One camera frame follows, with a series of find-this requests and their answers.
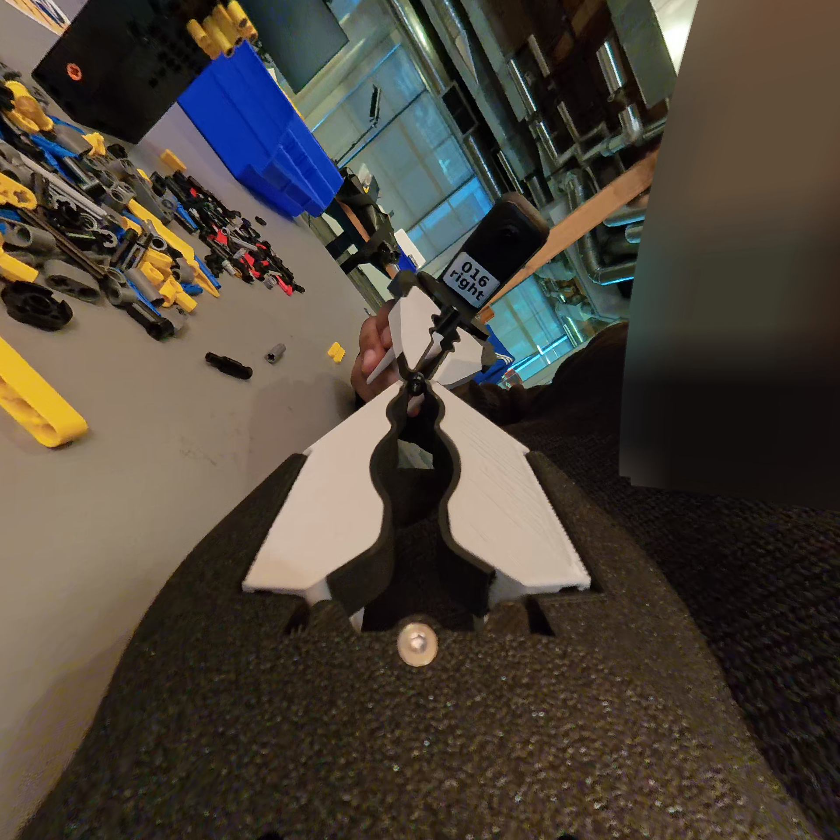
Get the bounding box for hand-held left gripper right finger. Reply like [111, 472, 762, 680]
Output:
[427, 382, 593, 619]

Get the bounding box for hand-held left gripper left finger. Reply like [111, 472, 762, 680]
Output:
[241, 384, 408, 632]

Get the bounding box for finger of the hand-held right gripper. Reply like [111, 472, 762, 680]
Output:
[420, 328, 492, 388]
[366, 292, 434, 386]

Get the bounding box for long black connector pin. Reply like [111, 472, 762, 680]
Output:
[413, 314, 466, 380]

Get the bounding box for person's right hand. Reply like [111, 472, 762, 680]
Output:
[350, 308, 396, 403]

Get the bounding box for wooden beam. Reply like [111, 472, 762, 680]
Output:
[486, 147, 660, 309]

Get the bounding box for black office chair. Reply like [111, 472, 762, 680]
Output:
[325, 164, 401, 277]

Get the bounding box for metal ventilation ducts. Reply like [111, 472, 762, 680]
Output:
[387, 0, 680, 329]

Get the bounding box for pile of red black pins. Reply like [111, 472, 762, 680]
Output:
[151, 169, 306, 295]

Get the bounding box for short black connector pin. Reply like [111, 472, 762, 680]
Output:
[204, 352, 253, 381]

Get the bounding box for blue plastic bin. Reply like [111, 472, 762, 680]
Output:
[177, 42, 343, 221]

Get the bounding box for pile of yellow building pieces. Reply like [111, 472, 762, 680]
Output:
[0, 62, 224, 449]

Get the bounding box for dark display screen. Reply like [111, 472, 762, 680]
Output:
[252, 0, 349, 93]

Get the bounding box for yellow connector assembly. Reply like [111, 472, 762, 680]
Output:
[185, 0, 259, 60]

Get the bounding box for black perforated block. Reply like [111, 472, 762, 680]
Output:
[31, 0, 217, 145]

